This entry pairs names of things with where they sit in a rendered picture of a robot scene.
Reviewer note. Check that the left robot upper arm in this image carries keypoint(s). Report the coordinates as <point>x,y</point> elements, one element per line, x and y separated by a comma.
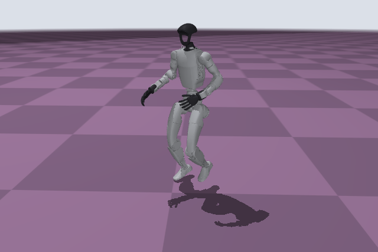
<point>206,59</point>

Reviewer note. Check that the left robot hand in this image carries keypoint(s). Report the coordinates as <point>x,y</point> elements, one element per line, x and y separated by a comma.
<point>192,100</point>

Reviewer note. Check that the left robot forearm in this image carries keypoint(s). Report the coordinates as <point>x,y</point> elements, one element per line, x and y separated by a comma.
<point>214,85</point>

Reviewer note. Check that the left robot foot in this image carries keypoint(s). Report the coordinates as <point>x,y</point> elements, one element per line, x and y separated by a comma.
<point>205,172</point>

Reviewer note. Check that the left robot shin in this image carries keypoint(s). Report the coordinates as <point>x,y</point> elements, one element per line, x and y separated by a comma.
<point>199,158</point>

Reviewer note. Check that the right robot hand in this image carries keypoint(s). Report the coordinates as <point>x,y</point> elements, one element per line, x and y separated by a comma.
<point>148,92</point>

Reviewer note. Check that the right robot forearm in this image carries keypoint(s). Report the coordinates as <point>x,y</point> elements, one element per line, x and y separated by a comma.
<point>161,82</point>

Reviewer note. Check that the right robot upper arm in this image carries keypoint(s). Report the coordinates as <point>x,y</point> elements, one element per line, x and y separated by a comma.
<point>173,66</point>

